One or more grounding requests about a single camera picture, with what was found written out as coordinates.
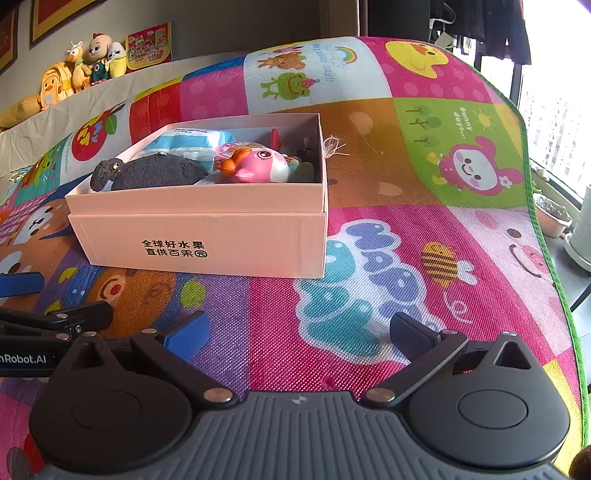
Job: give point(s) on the dark hanging clothes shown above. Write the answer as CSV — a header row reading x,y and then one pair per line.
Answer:
x,y
489,27

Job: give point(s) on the doll in green overalls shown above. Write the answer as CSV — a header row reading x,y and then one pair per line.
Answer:
x,y
99,60

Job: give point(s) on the blue and white tissue packet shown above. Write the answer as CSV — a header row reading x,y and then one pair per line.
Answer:
x,y
184,138

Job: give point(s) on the yellow duck plush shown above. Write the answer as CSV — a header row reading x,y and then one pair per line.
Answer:
x,y
55,87

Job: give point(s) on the orange deer plush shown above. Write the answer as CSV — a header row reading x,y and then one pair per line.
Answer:
x,y
78,69

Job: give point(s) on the colourful printed play mat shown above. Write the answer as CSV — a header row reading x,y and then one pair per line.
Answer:
x,y
392,230

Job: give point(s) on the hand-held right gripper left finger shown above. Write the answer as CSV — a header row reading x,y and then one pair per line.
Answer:
x,y
187,334

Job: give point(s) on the dark grey plush toy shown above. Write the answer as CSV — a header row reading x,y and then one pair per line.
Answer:
x,y
157,173

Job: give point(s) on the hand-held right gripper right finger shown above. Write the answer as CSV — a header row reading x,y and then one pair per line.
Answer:
x,y
411,337

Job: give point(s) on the small potted plant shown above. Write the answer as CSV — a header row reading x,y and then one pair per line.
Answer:
x,y
551,217

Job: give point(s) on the white plant pot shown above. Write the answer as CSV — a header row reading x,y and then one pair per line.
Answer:
x,y
581,235

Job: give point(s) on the yellow pillow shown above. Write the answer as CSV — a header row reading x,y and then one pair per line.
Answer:
x,y
18,110

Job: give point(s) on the frayed straw tuft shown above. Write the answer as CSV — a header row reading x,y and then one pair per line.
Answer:
x,y
333,146

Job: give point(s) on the pink teal bottle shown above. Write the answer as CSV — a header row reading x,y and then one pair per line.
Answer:
x,y
258,168

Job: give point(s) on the pink cardboard box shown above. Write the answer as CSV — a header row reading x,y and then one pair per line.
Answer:
x,y
231,240

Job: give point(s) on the red framed wall picture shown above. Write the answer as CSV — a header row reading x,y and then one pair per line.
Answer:
x,y
60,16
7,41

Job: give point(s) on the banana plush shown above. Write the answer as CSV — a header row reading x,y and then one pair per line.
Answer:
x,y
116,60

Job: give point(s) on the red and yellow booklet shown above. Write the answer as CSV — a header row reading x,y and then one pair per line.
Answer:
x,y
148,46

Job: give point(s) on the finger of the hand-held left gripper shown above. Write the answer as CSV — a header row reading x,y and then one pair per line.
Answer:
x,y
60,318
21,285

